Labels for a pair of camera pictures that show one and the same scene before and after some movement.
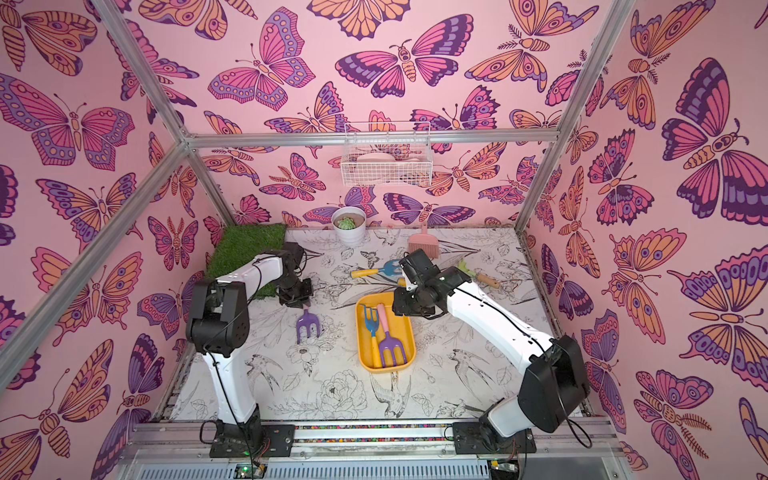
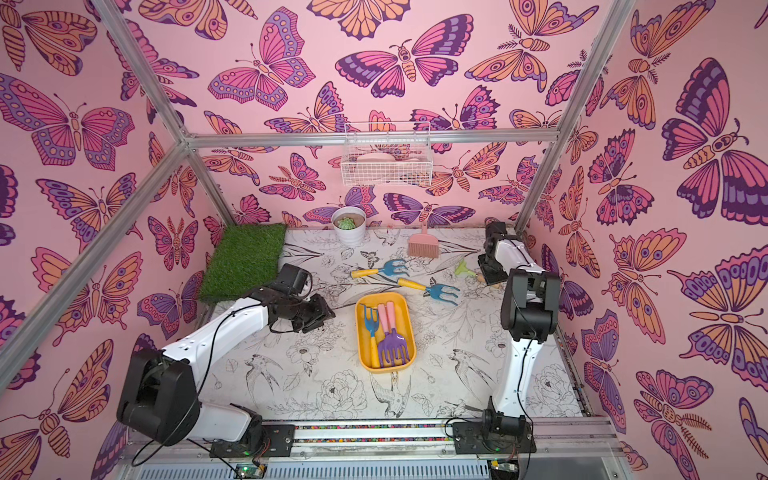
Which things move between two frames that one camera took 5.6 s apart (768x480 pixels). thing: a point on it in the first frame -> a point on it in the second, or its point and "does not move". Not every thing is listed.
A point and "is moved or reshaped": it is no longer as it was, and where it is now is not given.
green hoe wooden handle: [486, 280] does not move
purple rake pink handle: [306, 320] is moved or reshaped
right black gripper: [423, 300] -> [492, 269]
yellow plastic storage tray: [401, 327] does not move
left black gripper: [302, 302] -> [322, 314]
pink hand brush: [425, 241] does not move
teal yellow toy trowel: [391, 268] does not move
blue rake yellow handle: [373, 324] does not move
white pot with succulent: [349, 225] does not move
